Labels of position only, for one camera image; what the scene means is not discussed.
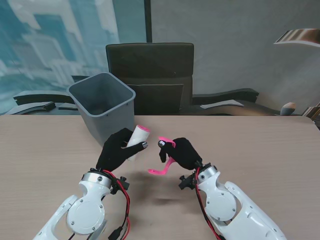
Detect red black left arm cables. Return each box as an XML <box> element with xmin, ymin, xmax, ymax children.
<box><xmin>67</xmin><ymin>169</ymin><xmax>132</xmax><ymax>240</ymax></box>

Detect dark curved armrest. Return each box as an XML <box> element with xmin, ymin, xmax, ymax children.
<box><xmin>12</xmin><ymin>89</ymin><xmax>83</xmax><ymax>116</ymax></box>
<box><xmin>191</xmin><ymin>87</ymin><xmax>282</xmax><ymax>116</ymax></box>

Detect black office chair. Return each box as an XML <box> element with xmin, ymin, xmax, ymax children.
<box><xmin>105</xmin><ymin>42</ymin><xmax>195</xmax><ymax>116</ymax></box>

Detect beige round knob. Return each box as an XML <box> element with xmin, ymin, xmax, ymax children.
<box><xmin>280</xmin><ymin>101</ymin><xmax>297</xmax><ymax>116</ymax></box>

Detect white paper sheet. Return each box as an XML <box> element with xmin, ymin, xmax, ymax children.
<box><xmin>199</xmin><ymin>99</ymin><xmax>245</xmax><ymax>110</ymax></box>

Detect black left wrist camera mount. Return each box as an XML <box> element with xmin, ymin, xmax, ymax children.
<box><xmin>111</xmin><ymin>176</ymin><xmax>131</xmax><ymax>195</ymax></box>

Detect red black arm cables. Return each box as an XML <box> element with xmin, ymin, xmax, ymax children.
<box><xmin>193</xmin><ymin>167</ymin><xmax>226</xmax><ymax>240</ymax></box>
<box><xmin>67</xmin><ymin>169</ymin><xmax>132</xmax><ymax>240</ymax></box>

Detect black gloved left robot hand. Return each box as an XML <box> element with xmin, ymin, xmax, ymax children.
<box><xmin>95</xmin><ymin>127</ymin><xmax>149</xmax><ymax>174</ymax></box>

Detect grey plastic waste bin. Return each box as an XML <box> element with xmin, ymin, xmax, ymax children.
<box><xmin>66</xmin><ymin>72</ymin><xmax>137</xmax><ymax>148</ymax></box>

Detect copper striped corner piece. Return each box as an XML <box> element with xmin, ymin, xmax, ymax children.
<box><xmin>303</xmin><ymin>106</ymin><xmax>320</xmax><ymax>118</ymax></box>

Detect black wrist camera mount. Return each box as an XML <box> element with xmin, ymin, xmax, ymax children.
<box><xmin>178</xmin><ymin>174</ymin><xmax>197</xmax><ymax>191</ymax></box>
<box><xmin>111</xmin><ymin>176</ymin><xmax>131</xmax><ymax>195</ymax></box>

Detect black window frame post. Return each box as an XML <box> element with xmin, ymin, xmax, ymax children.
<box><xmin>144</xmin><ymin>0</ymin><xmax>153</xmax><ymax>43</ymax></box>

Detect red black right arm cables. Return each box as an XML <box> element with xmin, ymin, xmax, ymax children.
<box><xmin>193</xmin><ymin>167</ymin><xmax>226</xmax><ymax>240</ymax></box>

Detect pink lint roller handle frame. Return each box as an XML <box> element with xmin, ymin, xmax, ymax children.
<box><xmin>147</xmin><ymin>136</ymin><xmax>177</xmax><ymax>176</ymax></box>

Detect copper striped shelf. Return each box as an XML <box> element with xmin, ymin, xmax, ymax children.
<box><xmin>273</xmin><ymin>28</ymin><xmax>320</xmax><ymax>47</ymax></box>

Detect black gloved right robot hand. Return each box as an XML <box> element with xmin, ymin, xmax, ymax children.
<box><xmin>157</xmin><ymin>136</ymin><xmax>203</xmax><ymax>172</ymax></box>

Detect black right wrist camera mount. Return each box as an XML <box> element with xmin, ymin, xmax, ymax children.
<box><xmin>178</xmin><ymin>174</ymin><xmax>197</xmax><ymax>191</ymax></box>

